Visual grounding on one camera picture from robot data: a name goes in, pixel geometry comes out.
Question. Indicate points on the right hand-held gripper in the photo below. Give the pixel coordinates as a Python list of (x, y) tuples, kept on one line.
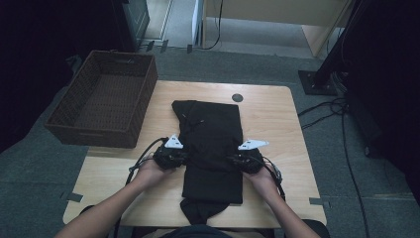
[(251, 162)]

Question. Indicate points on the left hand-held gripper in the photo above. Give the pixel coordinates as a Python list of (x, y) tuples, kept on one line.
[(168, 157)]

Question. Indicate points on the black pants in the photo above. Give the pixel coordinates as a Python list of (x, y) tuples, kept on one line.
[(211, 132)]

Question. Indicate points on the brown wicker basket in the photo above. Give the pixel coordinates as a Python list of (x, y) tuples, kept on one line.
[(105, 99)]

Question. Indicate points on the person's left hand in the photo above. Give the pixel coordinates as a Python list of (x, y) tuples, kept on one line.
[(152, 175)]

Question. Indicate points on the person's right hand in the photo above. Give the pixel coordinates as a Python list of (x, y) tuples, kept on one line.
[(264, 183)]

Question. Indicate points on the round black table grommet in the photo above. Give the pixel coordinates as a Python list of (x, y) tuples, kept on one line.
[(237, 97)]

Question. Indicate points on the grey floor tape strip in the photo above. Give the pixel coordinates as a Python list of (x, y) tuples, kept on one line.
[(318, 201), (74, 197)]

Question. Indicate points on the person's dark shirt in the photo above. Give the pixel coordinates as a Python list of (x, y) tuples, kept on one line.
[(196, 232)]

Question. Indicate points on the black chair armrest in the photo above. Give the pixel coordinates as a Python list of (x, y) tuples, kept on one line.
[(86, 209), (318, 229)]

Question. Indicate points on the black metal stand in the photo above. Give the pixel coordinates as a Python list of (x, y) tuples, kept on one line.
[(317, 82)]

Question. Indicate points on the white panel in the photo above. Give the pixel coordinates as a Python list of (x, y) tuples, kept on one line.
[(197, 23)]

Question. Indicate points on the dark cabinet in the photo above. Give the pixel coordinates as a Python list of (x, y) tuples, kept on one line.
[(132, 23)]

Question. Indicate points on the dark curtain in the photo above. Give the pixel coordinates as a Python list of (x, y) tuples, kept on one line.
[(39, 66), (389, 82)]

